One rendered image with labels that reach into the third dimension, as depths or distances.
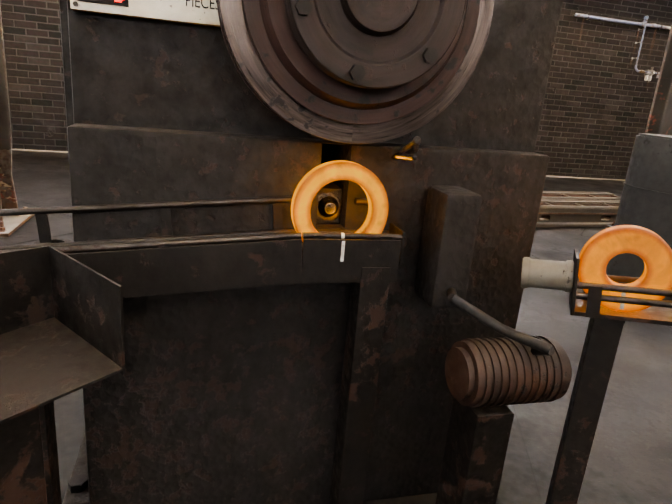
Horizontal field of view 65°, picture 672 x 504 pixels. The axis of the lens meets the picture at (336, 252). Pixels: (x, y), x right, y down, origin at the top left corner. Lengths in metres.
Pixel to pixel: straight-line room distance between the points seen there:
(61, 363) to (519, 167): 0.94
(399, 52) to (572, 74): 7.93
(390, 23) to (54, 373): 0.67
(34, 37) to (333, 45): 6.48
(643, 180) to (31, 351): 3.23
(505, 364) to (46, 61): 6.64
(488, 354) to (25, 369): 0.75
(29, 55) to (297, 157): 6.33
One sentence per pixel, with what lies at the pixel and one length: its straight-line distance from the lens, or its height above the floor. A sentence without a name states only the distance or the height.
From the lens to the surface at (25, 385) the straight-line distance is 0.75.
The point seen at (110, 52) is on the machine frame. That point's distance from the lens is 1.08.
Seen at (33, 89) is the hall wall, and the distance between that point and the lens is 7.24.
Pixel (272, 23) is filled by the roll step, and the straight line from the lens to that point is 0.89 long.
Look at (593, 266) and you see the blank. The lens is 1.06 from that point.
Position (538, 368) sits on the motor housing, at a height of 0.50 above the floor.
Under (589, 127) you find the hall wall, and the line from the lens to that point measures 9.07.
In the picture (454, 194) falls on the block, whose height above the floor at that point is 0.80.
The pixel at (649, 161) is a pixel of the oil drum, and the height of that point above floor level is 0.74.
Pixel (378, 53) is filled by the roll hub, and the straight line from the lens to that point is 0.89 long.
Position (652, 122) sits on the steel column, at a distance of 5.25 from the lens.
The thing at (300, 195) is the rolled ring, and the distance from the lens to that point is 0.98.
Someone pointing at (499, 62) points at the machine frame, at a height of 1.05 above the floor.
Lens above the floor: 0.97
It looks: 17 degrees down
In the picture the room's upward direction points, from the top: 5 degrees clockwise
